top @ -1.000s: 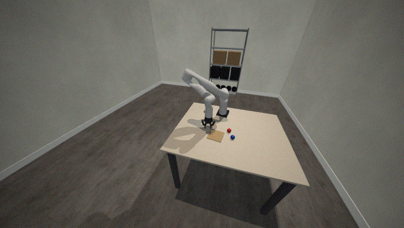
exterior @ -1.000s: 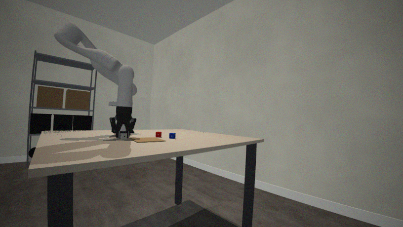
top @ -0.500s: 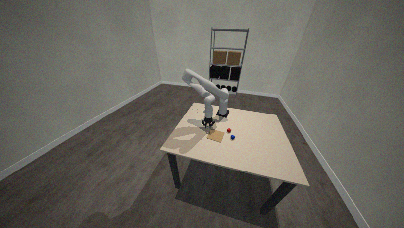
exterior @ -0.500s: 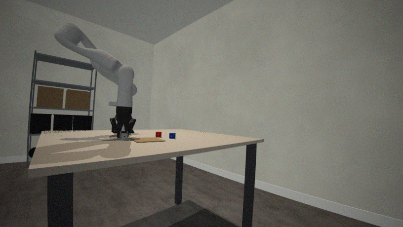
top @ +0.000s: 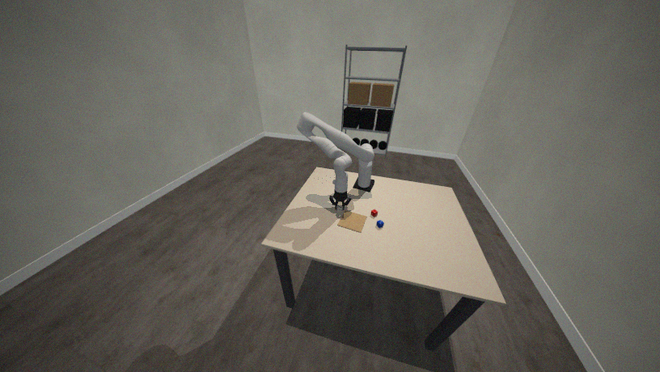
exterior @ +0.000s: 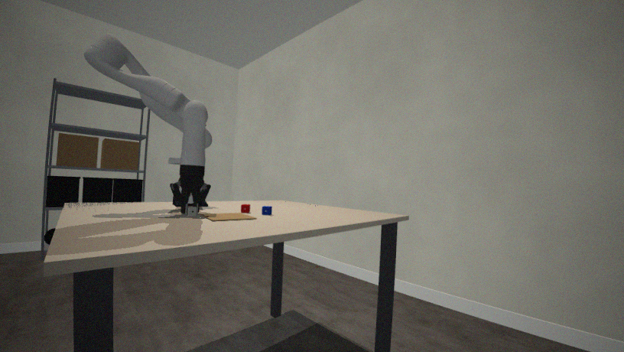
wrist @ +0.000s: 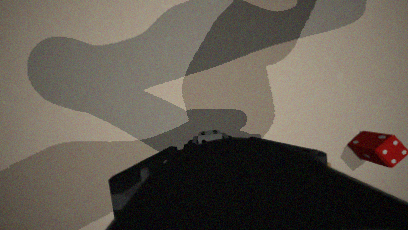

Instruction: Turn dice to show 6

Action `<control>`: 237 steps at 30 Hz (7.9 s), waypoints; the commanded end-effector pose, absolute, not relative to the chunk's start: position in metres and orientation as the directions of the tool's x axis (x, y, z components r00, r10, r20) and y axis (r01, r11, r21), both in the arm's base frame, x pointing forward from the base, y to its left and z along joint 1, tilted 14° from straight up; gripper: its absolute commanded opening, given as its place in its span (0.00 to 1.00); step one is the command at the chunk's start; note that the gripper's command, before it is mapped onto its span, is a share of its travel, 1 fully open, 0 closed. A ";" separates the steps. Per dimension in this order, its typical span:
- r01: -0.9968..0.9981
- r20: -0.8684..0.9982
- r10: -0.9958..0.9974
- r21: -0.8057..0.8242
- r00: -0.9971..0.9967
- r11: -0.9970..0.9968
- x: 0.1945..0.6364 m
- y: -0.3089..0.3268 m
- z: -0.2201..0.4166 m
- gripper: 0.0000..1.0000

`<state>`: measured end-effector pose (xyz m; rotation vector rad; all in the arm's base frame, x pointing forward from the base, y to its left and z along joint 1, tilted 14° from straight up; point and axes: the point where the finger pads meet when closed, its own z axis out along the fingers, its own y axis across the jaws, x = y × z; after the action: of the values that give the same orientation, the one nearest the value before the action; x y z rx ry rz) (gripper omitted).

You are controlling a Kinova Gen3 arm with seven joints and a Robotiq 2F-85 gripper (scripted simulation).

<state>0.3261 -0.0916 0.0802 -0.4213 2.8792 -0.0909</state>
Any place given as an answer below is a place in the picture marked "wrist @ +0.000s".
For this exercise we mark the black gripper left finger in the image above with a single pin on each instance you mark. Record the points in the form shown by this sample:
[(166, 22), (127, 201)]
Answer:
[(124, 184)]

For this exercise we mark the red die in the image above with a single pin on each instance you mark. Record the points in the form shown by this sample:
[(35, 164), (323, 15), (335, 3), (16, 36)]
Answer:
[(382, 149)]

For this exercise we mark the white die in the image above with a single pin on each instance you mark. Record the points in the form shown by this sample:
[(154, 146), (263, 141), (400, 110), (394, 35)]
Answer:
[(205, 136)]

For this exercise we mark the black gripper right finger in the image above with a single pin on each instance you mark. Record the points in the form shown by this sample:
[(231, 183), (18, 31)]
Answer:
[(312, 153)]

